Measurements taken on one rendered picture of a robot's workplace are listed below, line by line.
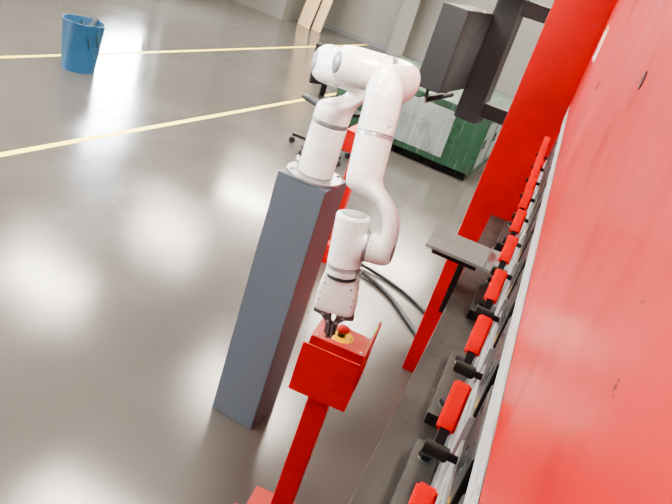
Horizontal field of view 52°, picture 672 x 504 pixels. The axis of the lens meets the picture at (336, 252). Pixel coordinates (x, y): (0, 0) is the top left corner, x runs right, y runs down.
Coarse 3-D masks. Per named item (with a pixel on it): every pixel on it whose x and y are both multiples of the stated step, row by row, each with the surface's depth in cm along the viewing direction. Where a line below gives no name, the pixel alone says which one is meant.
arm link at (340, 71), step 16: (320, 48) 208; (336, 48) 203; (352, 48) 172; (320, 64) 206; (336, 64) 173; (352, 64) 171; (368, 64) 171; (384, 64) 172; (320, 80) 210; (336, 80) 177; (352, 80) 173; (368, 80) 173
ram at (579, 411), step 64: (640, 0) 119; (640, 64) 73; (576, 128) 143; (640, 128) 52; (576, 192) 81; (640, 192) 41; (576, 256) 57; (640, 256) 34; (512, 320) 92; (576, 320) 43; (640, 320) 28; (512, 384) 62; (576, 384) 35; (640, 384) 25; (512, 448) 46; (576, 448) 30; (640, 448) 22
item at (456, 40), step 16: (448, 16) 287; (464, 16) 284; (480, 16) 300; (448, 32) 288; (464, 32) 290; (480, 32) 311; (432, 48) 293; (448, 48) 290; (464, 48) 300; (480, 48) 324; (432, 64) 295; (448, 64) 292; (464, 64) 312; (432, 80) 297; (448, 80) 301; (464, 80) 324
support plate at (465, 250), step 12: (432, 240) 209; (444, 240) 212; (456, 240) 215; (468, 240) 218; (444, 252) 204; (456, 252) 206; (468, 252) 209; (480, 252) 212; (492, 252) 215; (480, 264) 203; (492, 264) 206
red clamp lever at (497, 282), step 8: (496, 272) 117; (504, 272) 117; (496, 280) 116; (504, 280) 116; (488, 288) 116; (496, 288) 115; (488, 296) 115; (496, 296) 115; (488, 304) 115; (480, 312) 114; (488, 312) 113; (496, 320) 113
